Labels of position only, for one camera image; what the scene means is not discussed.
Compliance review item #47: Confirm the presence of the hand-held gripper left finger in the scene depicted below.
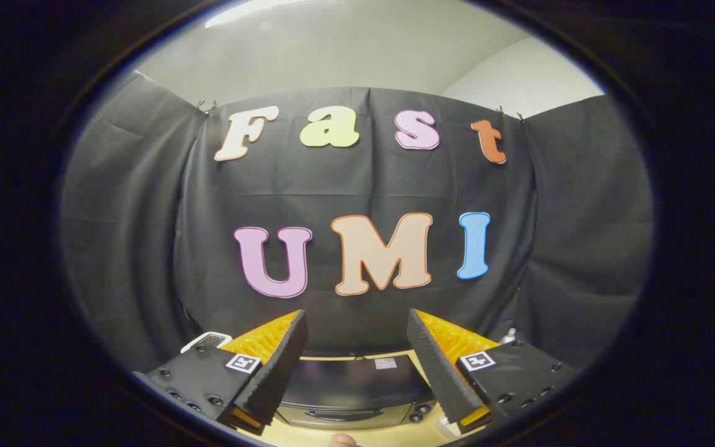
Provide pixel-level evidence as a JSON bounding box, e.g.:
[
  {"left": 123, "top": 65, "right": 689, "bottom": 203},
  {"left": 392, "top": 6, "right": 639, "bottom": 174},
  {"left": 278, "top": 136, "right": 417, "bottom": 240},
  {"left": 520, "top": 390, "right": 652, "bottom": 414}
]
[{"left": 133, "top": 309, "right": 309, "bottom": 436}]

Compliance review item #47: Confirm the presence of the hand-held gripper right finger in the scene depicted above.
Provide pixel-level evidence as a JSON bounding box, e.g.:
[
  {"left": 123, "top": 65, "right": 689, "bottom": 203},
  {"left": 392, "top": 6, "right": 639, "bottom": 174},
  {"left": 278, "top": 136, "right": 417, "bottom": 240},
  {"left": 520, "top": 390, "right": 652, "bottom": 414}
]
[{"left": 406, "top": 308, "right": 583, "bottom": 435}]

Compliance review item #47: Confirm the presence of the black toaster oven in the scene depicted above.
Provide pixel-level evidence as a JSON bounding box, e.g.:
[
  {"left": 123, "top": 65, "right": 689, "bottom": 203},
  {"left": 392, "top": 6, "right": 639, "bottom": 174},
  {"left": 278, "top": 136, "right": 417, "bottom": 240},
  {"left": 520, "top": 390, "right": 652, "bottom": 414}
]
[{"left": 276, "top": 353, "right": 439, "bottom": 431}]

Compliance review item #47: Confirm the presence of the white plastic box appliance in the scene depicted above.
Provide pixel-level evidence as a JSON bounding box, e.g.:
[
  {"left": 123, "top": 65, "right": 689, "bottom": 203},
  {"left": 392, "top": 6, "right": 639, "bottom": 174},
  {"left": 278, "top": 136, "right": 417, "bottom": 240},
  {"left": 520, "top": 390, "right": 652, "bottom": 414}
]
[{"left": 181, "top": 332, "right": 233, "bottom": 354}]

